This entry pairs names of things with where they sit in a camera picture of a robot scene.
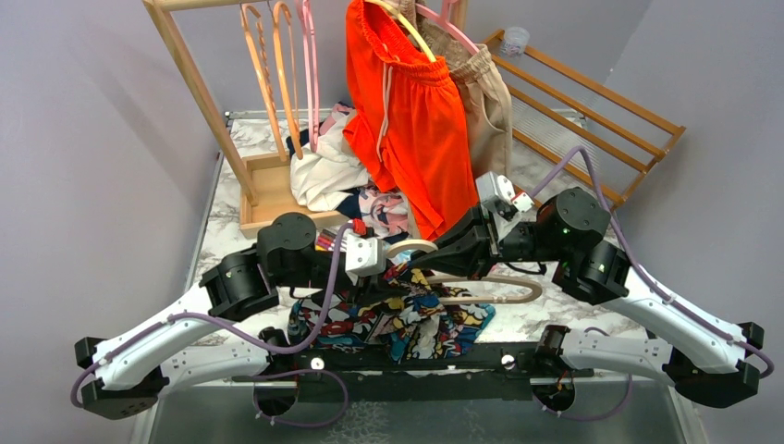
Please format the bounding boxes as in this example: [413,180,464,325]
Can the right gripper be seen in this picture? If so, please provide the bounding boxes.
[410,201,569,282]

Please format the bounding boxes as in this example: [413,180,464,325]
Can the comic print shorts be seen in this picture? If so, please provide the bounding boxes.
[310,265,496,364]

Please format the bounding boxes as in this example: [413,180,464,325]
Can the cream hanger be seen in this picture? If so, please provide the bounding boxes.
[384,239,544,305]

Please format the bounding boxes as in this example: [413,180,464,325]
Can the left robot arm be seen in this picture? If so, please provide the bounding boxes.
[70,212,406,420]

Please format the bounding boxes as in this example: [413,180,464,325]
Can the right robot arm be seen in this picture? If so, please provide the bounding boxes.
[411,188,765,408]

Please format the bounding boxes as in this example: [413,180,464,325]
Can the orange shorts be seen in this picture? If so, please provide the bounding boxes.
[343,1,478,241]

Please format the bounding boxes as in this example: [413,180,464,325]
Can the beige shorts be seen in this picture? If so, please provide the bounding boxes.
[398,1,513,177]

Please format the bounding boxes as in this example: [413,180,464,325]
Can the orange hanger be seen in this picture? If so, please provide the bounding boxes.
[237,1,305,162]

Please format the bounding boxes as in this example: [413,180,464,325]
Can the yellow hanger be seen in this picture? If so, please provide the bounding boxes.
[366,0,436,63]

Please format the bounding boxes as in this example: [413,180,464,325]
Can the pink hanger right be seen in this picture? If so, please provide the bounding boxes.
[415,0,479,55]

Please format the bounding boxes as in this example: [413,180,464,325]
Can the pink hanger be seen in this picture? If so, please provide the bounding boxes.
[415,0,479,55]
[296,0,320,153]

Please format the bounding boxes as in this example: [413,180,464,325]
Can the pack of coloured markers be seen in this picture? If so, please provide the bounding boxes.
[315,228,348,252]

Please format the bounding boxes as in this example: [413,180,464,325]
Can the pink white navy garment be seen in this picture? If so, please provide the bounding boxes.
[287,103,419,243]

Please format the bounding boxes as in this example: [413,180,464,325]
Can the wooden clothes rack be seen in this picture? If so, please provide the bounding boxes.
[142,0,468,239]

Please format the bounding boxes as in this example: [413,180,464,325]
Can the wooden slatted shelf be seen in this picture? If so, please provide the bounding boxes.
[484,29,686,208]

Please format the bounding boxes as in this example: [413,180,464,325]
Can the clear plastic cup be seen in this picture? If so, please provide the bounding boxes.
[499,26,531,57]

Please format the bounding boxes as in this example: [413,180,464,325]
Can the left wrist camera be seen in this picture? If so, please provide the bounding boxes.
[343,219,386,278]

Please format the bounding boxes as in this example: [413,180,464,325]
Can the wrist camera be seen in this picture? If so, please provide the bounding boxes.
[475,171,534,221]
[343,219,386,278]

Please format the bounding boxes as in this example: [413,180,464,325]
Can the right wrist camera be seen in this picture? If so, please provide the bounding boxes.
[475,171,534,221]

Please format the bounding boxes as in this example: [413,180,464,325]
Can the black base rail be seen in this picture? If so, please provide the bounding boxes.
[264,342,594,402]

